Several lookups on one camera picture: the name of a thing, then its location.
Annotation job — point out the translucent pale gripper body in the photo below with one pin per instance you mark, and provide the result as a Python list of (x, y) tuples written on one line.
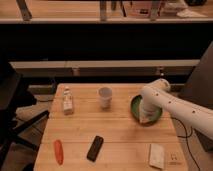
[(144, 119)]

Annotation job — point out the green ceramic bowl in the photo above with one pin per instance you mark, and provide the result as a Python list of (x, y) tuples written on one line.
[(135, 106)]

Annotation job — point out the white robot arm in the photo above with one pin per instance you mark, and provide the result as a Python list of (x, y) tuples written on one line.
[(155, 95)]

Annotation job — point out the white rectangular sponge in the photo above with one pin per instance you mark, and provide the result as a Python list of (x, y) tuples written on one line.
[(156, 156)]

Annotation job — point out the white paper cup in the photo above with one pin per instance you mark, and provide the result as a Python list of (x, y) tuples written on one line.
[(105, 97)]

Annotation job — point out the black rectangular remote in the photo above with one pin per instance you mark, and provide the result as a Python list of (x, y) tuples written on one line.
[(95, 148)]

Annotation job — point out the small clear bottle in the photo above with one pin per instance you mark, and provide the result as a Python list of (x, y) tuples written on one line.
[(67, 101)]

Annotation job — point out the orange carrot toy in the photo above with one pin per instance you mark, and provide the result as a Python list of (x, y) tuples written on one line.
[(58, 148)]

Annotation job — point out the black office chair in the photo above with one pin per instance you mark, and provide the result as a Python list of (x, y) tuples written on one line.
[(14, 94)]

